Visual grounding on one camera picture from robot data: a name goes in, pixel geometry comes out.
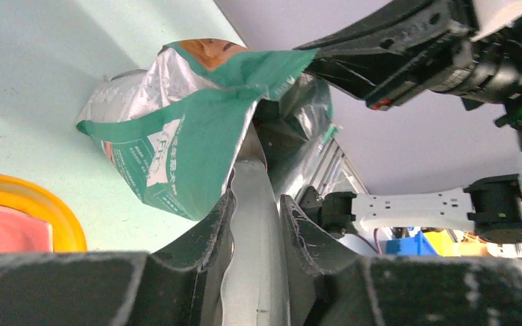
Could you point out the yellow double bowl feeder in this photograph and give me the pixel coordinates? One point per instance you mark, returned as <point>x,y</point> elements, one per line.
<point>29,198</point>

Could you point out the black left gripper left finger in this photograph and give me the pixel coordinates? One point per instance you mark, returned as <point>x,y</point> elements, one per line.
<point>176,285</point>

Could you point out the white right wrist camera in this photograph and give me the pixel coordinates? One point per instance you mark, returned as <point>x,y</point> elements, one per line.
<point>493,15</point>

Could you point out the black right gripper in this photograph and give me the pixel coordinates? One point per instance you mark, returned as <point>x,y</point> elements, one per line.
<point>395,53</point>

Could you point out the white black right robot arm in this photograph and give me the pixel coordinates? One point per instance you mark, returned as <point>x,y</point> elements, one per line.
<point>431,102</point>

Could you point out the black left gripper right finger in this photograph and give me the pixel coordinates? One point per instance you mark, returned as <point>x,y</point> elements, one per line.
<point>330,284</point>

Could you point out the clear plastic food scoop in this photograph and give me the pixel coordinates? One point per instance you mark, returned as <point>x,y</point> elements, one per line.
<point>254,288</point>

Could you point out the green white pet food bag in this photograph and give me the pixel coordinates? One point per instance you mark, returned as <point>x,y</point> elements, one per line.
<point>174,131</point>

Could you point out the pink cat ear bowl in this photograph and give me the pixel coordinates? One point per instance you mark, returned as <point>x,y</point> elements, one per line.
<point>21,233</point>

